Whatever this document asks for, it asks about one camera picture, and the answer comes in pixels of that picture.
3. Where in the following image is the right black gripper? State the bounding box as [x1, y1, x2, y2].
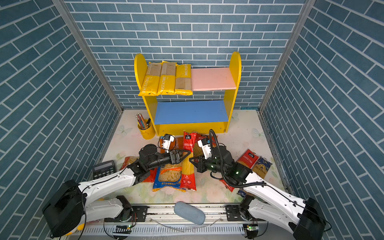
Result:
[188, 153, 228, 175]

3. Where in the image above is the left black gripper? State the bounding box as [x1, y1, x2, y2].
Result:
[146, 149, 190, 171]

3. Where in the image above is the red spaghetti bag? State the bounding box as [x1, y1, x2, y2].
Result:
[181, 132, 197, 191]
[220, 150, 259, 192]

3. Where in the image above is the yellow spaghetti bag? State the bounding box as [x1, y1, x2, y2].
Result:
[158, 62, 177, 95]
[139, 63, 162, 97]
[175, 64, 193, 96]

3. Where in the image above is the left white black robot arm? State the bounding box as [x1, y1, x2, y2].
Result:
[42, 144, 191, 238]

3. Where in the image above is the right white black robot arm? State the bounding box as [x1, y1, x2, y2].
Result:
[190, 130, 332, 240]

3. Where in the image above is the yellow pink blue shelf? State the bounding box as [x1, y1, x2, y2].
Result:
[134, 52, 242, 136]

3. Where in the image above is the red fusilli bag centre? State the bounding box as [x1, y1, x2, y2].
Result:
[193, 134, 208, 157]

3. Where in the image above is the red fusilli bag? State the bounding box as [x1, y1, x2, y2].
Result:
[193, 134, 208, 157]
[120, 156, 157, 183]

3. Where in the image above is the orange macaroni bag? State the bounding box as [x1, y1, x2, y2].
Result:
[159, 137, 183, 153]

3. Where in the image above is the blue macaroni bag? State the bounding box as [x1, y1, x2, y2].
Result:
[153, 163, 186, 192]

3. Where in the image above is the yellow pencil cup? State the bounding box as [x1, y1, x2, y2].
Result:
[138, 119, 156, 140]

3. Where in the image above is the coloured pencils bunch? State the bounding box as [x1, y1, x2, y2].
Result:
[135, 114, 151, 130]

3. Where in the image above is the grey blue pouch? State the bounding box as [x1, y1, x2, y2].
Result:
[174, 202, 206, 225]

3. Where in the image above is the red fusilli bag left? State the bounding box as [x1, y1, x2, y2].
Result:
[120, 156, 157, 183]

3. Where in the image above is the dark blue spaghetti bag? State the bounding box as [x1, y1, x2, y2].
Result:
[237, 151, 273, 179]

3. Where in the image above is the black calculator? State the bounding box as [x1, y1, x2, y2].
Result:
[92, 160, 116, 180]

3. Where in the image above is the aluminium rail base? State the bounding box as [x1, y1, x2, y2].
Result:
[65, 201, 310, 238]

